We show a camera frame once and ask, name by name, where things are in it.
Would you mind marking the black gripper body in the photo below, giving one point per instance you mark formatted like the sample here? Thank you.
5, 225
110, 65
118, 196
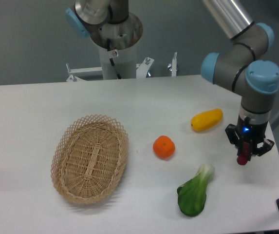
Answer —
251, 125

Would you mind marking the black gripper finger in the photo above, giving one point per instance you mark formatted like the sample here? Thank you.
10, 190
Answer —
266, 146
235, 138

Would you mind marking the purple sweet potato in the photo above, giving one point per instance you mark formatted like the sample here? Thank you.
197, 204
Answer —
243, 154

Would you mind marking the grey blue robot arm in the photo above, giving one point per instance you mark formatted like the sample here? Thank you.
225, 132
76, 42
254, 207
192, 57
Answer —
115, 31

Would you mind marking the yellow mango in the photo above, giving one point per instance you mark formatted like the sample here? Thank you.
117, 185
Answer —
206, 120

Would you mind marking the orange tangerine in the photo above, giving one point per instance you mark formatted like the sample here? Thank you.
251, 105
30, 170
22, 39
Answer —
164, 147

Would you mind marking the green bok choy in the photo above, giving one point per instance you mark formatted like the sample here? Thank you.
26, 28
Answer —
192, 194

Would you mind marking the woven wicker basket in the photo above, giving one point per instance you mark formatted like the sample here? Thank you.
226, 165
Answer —
90, 159

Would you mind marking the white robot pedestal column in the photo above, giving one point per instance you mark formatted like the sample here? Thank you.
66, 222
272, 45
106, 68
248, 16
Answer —
112, 61

